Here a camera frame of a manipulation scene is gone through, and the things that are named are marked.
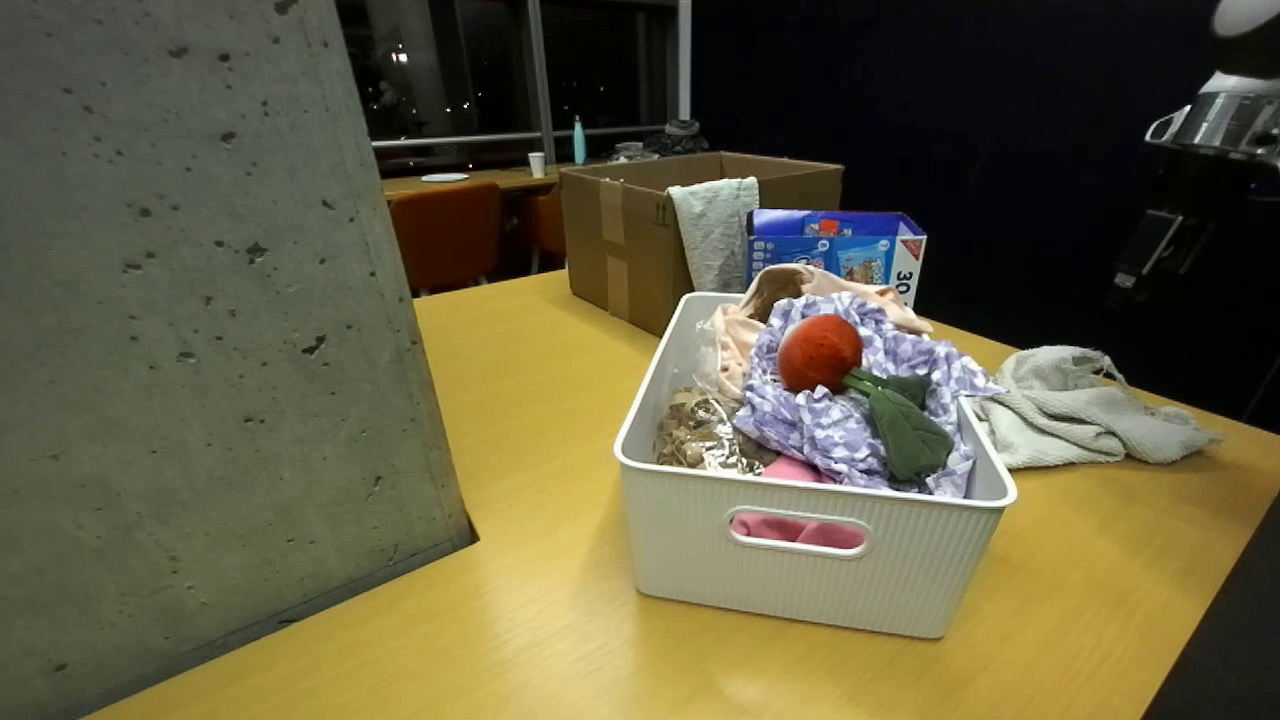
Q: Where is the teal water bottle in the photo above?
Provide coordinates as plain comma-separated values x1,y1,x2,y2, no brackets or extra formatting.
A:
574,117,590,163

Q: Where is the dark green cloth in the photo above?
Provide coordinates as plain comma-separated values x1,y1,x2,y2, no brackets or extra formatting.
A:
848,374,954,484

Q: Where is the brown cardboard box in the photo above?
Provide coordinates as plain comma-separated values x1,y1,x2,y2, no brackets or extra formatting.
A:
559,152,846,338

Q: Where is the white plastic basket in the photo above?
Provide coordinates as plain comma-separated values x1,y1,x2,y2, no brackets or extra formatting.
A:
611,292,1015,640

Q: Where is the purple patterned cloth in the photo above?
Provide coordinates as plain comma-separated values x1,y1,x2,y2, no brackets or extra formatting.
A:
734,300,990,498

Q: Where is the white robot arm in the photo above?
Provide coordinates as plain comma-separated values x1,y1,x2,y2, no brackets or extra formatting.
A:
1146,0,1280,169

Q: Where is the white packing paper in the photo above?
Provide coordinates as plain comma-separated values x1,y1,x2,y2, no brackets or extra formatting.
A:
668,178,762,292

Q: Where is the orange office chair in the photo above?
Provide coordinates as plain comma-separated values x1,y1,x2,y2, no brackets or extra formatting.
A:
393,186,499,295

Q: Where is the blue snack box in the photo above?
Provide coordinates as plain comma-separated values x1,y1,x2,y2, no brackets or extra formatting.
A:
748,207,927,306

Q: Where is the white cup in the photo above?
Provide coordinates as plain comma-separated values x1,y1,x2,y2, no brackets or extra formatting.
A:
523,152,549,181

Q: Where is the red ball of cloth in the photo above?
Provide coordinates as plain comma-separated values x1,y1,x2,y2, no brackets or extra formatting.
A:
775,318,864,394

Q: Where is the gray cloth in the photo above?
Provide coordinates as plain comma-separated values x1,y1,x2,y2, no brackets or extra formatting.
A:
981,346,1212,468

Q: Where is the pink cloth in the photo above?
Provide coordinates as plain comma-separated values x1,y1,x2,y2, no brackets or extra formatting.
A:
730,455,868,553

